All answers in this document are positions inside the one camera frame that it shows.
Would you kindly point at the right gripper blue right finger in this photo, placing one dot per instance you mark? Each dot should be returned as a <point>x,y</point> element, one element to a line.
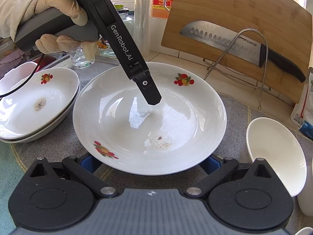
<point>211,164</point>

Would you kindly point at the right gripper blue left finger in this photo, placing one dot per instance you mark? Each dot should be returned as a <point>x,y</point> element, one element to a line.
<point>89,163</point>

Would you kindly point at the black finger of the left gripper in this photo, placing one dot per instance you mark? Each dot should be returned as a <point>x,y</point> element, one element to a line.
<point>148,88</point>

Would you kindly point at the large white fruit-print plate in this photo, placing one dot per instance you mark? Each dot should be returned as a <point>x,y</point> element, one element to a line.
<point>115,124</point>

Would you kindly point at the white bowl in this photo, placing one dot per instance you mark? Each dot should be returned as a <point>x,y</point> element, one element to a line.
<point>272,141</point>

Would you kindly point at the left gloved hand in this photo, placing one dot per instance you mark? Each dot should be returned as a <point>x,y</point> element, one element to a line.
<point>16,12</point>

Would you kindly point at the glass jar green lid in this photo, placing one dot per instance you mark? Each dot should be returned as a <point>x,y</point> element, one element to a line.
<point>126,16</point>

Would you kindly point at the grey checked cloth mat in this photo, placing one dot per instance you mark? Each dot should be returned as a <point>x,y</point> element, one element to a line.
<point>62,142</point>

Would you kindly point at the clear drinking glass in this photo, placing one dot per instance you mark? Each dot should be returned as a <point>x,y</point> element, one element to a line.
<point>83,56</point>

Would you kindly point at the roll of plastic bags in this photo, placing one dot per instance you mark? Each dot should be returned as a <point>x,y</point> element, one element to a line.
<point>142,25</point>

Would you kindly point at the lower white plate in stack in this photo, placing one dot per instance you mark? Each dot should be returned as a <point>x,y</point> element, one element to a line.
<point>49,127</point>

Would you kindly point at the white fruit-print plate on stack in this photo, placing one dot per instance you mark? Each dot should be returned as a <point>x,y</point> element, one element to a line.
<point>38,103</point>

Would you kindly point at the white blue salt bag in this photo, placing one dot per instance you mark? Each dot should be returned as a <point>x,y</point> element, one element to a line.
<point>302,112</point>

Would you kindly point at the white container at left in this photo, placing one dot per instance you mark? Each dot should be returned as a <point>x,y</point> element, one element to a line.
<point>17,74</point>

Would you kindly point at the bamboo cutting board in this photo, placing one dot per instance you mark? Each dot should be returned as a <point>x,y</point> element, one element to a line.
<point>286,25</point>

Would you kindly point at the santoku knife black handle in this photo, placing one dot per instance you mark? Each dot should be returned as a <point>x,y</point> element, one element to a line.
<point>243,47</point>

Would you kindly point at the metal wire board rack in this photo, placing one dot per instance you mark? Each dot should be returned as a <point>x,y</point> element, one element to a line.
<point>252,78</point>

